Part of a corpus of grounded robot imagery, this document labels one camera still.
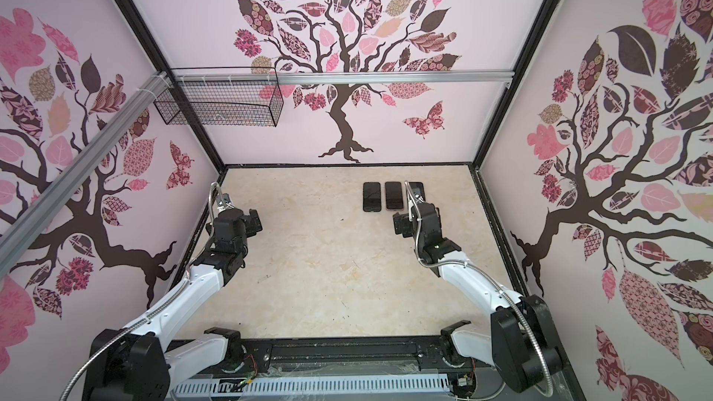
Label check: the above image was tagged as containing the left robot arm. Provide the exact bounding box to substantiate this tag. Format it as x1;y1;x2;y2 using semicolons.
79;208;263;400

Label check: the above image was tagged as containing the right metal conduit cable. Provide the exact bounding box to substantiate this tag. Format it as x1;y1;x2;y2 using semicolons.
403;180;555;399

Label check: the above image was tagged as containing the aluminium rail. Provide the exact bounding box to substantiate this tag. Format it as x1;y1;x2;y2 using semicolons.
1;72;170;276
173;69;514;85

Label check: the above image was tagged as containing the pink phone case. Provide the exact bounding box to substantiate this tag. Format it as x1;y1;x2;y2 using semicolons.
383;180;405;212

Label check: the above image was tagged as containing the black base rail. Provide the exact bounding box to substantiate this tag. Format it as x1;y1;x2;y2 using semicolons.
105;333;586;401

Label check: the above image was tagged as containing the small black phone case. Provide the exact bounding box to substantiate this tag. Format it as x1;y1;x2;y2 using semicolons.
362;180;384;213

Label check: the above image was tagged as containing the black wire basket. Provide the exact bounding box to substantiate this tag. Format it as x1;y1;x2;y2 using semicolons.
153;67;285;127

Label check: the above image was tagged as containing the white slotted cable duct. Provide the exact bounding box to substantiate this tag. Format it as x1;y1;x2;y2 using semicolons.
168;374;450;400

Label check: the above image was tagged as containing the left aluminium rail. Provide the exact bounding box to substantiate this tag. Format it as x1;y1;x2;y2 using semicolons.
1;72;170;276

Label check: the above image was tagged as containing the left metal conduit cable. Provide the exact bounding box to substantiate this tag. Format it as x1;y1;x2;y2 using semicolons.
58;180;224;401

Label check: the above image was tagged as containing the back aluminium rail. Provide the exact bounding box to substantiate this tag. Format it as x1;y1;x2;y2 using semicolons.
173;69;514;85

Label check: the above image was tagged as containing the metal conduit cable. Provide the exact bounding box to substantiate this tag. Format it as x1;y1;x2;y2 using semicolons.
58;180;224;401
403;180;555;399

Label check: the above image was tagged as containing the large black phone case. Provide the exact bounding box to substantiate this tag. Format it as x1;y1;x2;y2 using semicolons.
410;181;426;202

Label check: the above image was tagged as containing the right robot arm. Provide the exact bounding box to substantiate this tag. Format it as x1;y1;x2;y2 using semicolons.
394;198;566;397

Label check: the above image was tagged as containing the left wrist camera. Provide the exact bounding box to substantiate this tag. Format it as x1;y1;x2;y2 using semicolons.
215;193;235;213

